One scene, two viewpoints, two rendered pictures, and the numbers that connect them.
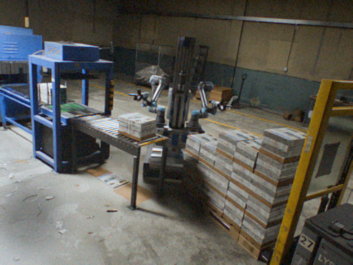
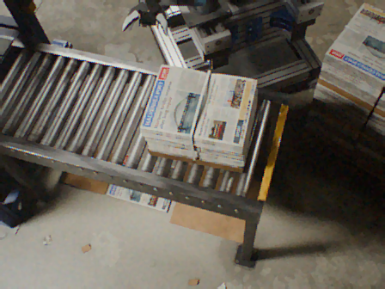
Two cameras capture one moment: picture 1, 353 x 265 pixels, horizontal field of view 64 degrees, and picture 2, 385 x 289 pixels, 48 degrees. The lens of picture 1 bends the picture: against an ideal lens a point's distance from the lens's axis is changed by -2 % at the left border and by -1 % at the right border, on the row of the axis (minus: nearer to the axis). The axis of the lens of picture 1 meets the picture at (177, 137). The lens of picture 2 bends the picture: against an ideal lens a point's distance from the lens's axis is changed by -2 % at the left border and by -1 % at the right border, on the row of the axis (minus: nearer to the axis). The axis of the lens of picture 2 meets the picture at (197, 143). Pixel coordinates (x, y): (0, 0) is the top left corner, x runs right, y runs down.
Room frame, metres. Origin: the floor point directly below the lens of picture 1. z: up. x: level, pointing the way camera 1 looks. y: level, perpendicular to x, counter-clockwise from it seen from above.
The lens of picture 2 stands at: (2.50, 0.72, 2.34)
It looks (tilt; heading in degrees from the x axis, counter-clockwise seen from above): 62 degrees down; 348
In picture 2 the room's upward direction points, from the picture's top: 8 degrees counter-clockwise
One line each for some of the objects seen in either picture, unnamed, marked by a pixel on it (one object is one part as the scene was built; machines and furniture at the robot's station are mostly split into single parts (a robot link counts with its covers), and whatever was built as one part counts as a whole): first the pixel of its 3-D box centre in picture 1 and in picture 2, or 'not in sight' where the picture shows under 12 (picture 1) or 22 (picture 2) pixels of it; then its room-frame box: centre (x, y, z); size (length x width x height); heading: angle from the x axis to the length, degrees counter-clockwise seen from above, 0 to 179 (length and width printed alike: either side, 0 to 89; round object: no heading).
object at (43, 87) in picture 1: (52, 93); not in sight; (4.48, 2.10, 0.93); 0.38 x 0.30 x 0.26; 54
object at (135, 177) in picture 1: (134, 182); (248, 239); (2.98, 0.43, 0.34); 0.06 x 0.06 x 0.68; 54
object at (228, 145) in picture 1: (237, 144); not in sight; (3.03, -0.69, 0.95); 0.38 x 0.29 x 0.23; 125
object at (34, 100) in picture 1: (34, 109); not in sight; (3.97, 2.13, 0.77); 0.09 x 0.09 x 1.55; 54
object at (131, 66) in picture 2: (130, 128); (143, 75); (3.76, 0.66, 0.74); 1.34 x 0.05 x 0.12; 54
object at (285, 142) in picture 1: (273, 194); not in sight; (2.55, -1.02, 0.65); 0.39 x 0.30 x 1.29; 125
